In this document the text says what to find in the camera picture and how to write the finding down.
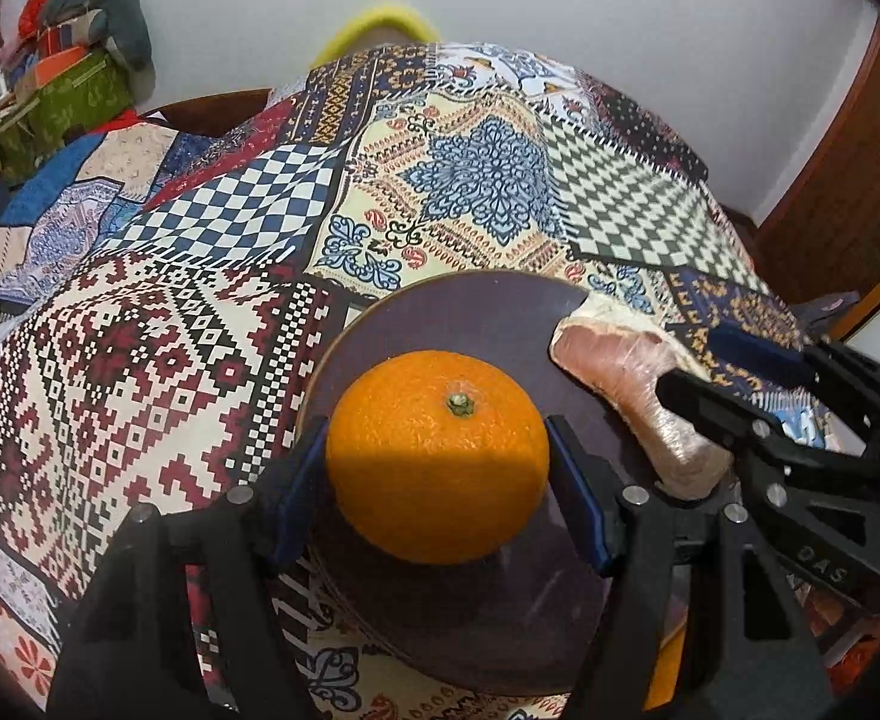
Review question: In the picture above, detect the grey plush cushion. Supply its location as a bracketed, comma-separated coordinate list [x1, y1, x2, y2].
[38, 0, 158, 74]

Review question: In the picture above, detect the dark purple round plate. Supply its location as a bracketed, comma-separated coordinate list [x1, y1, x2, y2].
[294, 270, 737, 700]

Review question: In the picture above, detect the dark wooden headboard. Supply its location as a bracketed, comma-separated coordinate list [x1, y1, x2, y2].
[140, 86, 273, 137]

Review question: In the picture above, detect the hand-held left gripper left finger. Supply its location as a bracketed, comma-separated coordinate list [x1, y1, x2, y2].
[46, 431, 332, 720]

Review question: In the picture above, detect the red knitted cloth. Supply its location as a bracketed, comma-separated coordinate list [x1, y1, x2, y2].
[16, 0, 60, 40]

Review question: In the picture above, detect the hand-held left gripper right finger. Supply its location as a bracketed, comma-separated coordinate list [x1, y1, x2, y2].
[545, 414, 839, 720]

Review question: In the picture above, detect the plastic-wrapped raw meat piece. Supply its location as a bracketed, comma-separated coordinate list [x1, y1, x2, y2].
[549, 292, 735, 502]

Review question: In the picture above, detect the orange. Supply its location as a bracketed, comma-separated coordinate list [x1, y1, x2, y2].
[325, 349, 552, 566]

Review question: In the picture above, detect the orange box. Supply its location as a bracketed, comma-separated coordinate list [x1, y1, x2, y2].
[33, 45, 90, 83]

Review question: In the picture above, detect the patchwork printed blanket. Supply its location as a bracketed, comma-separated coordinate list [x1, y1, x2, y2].
[0, 41, 865, 720]

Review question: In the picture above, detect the green fabric bag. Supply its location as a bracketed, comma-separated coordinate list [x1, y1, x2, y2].
[0, 52, 138, 188]

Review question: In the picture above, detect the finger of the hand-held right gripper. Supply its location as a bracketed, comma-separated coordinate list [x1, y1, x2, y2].
[654, 366, 880, 605]
[708, 324, 880, 436]

